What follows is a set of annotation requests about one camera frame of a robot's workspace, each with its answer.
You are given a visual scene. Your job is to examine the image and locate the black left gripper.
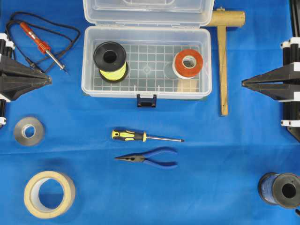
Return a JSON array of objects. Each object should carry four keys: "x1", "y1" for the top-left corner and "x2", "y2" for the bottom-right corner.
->
[{"x1": 0, "y1": 33, "x2": 52, "y2": 128}]

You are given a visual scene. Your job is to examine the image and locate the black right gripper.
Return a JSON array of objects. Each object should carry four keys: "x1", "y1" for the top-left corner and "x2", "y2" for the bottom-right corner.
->
[{"x1": 241, "y1": 37, "x2": 300, "y2": 132}]

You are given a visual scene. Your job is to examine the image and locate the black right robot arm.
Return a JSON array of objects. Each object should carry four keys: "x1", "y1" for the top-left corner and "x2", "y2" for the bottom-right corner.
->
[{"x1": 241, "y1": 0, "x2": 300, "y2": 140}]

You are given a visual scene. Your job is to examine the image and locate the clear tool box lid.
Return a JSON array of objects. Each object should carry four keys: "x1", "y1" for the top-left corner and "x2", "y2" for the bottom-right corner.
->
[{"x1": 83, "y1": 0, "x2": 214, "y2": 27}]

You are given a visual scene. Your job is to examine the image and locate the clear plastic tool box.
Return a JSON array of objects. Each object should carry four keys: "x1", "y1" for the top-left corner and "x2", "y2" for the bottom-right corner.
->
[{"x1": 81, "y1": 26, "x2": 212, "y2": 100}]

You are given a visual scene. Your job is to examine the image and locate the blue tool box latch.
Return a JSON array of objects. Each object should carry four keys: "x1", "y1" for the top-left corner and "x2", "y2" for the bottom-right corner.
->
[{"x1": 136, "y1": 94, "x2": 157, "y2": 108}]

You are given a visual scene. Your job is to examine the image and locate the grey tape roll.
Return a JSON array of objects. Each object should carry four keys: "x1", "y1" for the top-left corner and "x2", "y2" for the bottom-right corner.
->
[{"x1": 14, "y1": 117, "x2": 45, "y2": 147}]

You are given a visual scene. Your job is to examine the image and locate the wooden mallet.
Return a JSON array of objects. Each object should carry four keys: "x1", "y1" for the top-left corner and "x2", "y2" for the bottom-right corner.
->
[{"x1": 208, "y1": 8, "x2": 246, "y2": 116}]

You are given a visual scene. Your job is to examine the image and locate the orange solder spool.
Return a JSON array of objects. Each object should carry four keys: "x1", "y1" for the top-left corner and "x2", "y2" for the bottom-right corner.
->
[{"x1": 172, "y1": 49, "x2": 203, "y2": 79}]

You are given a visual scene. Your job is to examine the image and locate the blue table cloth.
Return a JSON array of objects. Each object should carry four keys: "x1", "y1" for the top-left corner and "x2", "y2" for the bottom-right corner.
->
[{"x1": 0, "y1": 0, "x2": 300, "y2": 225}]

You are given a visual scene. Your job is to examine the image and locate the beige masking tape roll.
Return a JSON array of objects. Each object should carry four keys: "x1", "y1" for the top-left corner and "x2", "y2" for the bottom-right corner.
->
[{"x1": 23, "y1": 171, "x2": 76, "y2": 219}]

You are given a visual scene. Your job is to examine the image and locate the yellow black screwdriver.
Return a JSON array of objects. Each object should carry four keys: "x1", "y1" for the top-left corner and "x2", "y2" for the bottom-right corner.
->
[{"x1": 111, "y1": 130, "x2": 184, "y2": 143}]

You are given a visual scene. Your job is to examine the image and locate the orange handled soldering iron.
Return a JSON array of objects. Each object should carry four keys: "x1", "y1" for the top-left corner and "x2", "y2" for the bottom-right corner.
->
[{"x1": 20, "y1": 22, "x2": 67, "y2": 72}]

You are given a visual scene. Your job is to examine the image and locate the black soldering iron cable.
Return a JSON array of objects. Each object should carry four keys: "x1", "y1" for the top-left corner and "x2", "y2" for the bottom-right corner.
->
[{"x1": 5, "y1": 12, "x2": 81, "y2": 73}]

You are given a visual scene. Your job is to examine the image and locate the yellow wire spool black flanges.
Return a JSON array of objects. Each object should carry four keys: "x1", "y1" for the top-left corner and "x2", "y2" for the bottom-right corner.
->
[{"x1": 93, "y1": 41, "x2": 128, "y2": 83}]

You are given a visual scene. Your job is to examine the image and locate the blue wire spool black flanges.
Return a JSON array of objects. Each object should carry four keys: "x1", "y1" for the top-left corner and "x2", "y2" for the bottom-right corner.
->
[{"x1": 257, "y1": 172, "x2": 300, "y2": 209}]

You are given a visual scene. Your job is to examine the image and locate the blue handled needle-nose pliers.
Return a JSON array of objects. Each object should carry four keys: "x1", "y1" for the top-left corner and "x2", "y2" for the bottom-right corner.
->
[{"x1": 114, "y1": 146, "x2": 179, "y2": 170}]

